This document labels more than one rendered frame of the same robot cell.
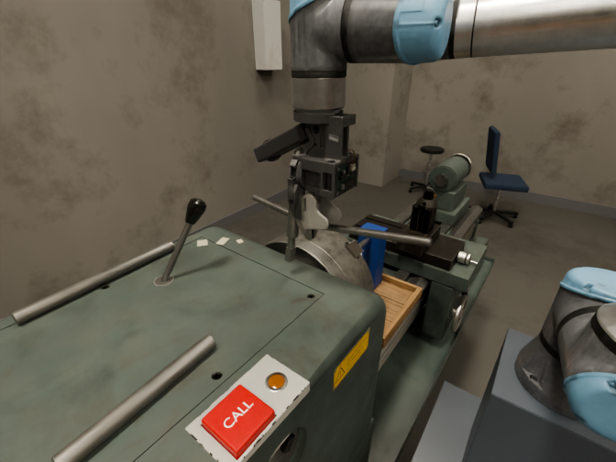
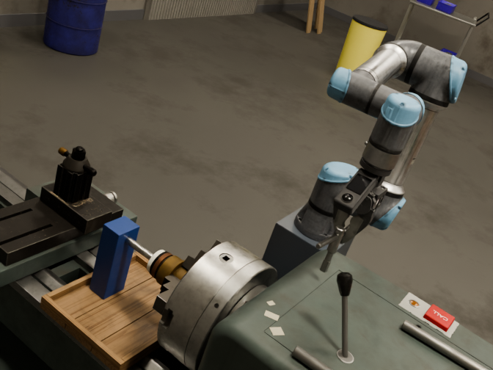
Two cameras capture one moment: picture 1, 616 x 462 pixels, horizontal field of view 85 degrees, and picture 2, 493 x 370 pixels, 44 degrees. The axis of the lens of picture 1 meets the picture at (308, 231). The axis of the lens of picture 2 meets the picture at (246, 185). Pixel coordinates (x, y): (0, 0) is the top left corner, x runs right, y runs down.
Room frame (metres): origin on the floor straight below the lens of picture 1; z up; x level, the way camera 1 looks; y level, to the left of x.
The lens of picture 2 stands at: (0.99, 1.16, 2.05)
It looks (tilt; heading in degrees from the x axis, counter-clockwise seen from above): 27 degrees down; 259
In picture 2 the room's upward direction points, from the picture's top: 19 degrees clockwise
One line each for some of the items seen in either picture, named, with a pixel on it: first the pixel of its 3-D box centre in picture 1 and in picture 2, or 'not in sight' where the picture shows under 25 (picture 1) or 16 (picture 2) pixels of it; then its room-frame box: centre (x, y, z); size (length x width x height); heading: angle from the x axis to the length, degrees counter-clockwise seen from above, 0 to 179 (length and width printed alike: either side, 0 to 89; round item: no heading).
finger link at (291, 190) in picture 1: (300, 192); (362, 215); (0.49, 0.01, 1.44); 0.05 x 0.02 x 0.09; 144
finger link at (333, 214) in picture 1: (325, 213); (343, 219); (0.51, -0.03, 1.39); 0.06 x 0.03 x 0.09; 54
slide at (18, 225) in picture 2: (404, 239); (50, 219); (1.22, -0.40, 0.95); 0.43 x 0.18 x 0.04; 53
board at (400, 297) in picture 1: (356, 294); (128, 306); (0.93, -0.17, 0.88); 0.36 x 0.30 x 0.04; 53
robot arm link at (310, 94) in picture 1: (319, 94); (379, 154); (0.50, -0.02, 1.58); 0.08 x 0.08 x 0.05
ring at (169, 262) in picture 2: not in sight; (172, 272); (0.85, -0.10, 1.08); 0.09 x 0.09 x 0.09; 53
